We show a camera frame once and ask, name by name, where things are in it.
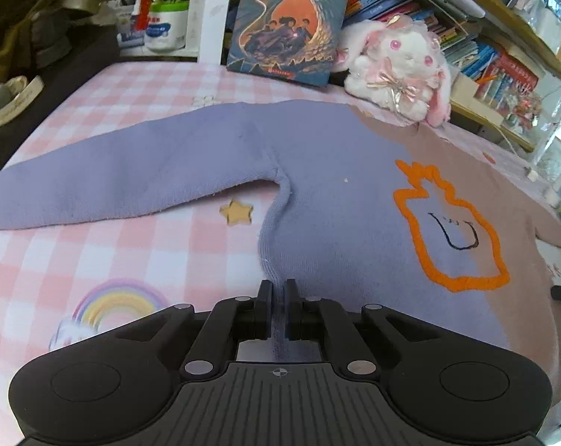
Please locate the row of colourful books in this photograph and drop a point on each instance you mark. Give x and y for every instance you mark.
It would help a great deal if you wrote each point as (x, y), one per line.
(452, 39)

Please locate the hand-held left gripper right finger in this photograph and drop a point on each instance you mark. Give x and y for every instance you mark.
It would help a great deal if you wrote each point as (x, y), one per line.
(290, 309)

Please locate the white power adapter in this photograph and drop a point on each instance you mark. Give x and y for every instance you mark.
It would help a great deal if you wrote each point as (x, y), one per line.
(547, 188)

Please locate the purple and mauve sweater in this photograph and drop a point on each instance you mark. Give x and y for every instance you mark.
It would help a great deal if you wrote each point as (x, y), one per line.
(336, 186)

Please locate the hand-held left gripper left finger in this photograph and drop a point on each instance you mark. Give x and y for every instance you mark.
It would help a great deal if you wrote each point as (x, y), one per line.
(267, 309)

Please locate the dark clothes pile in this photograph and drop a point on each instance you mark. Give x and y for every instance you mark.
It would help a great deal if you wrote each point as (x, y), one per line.
(24, 28)

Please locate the pink checkered blanket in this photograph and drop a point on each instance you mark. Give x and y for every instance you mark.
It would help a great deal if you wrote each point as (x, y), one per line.
(122, 251)

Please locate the large illustrated book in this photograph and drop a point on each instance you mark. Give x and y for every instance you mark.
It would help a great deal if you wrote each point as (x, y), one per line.
(287, 18)

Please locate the white jar with green lid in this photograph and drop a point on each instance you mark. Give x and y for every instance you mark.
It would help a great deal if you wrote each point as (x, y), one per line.
(165, 30)

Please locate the white post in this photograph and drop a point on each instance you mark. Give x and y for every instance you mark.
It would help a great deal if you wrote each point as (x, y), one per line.
(217, 9)

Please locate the wooden bookshelf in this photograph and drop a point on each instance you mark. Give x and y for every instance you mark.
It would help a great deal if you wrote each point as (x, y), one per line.
(508, 15)

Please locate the white pink bunny plush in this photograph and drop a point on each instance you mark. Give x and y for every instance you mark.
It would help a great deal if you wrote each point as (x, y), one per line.
(396, 65)

